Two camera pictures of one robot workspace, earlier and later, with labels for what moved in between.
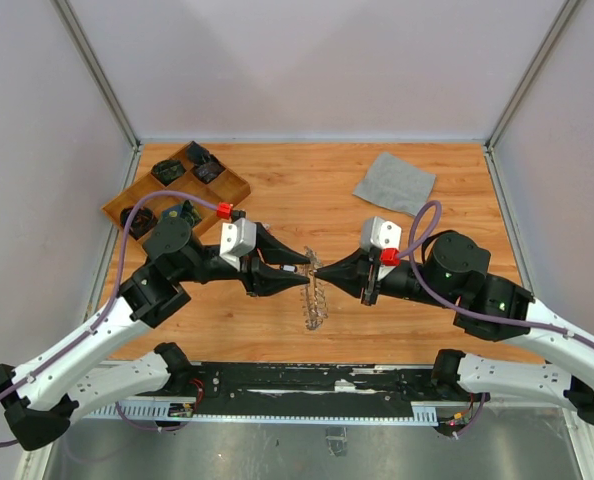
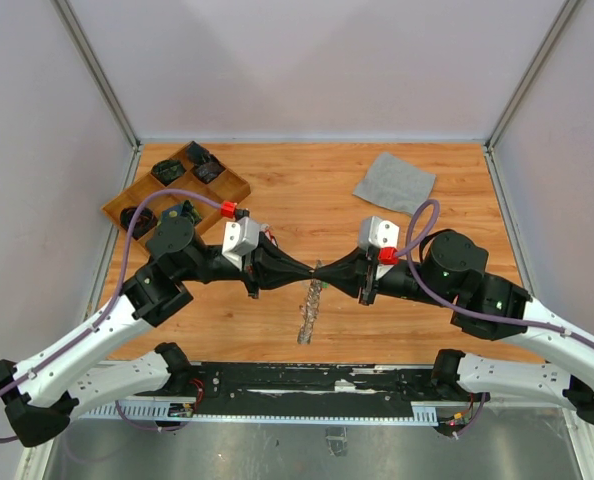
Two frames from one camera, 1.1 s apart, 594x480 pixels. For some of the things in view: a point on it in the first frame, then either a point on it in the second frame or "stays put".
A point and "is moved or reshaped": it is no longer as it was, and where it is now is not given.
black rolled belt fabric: x=141 y=220 stays put
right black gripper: x=351 y=272 stays put
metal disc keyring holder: x=313 y=295 is moved or reshaped
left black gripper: x=263 y=281 stays put
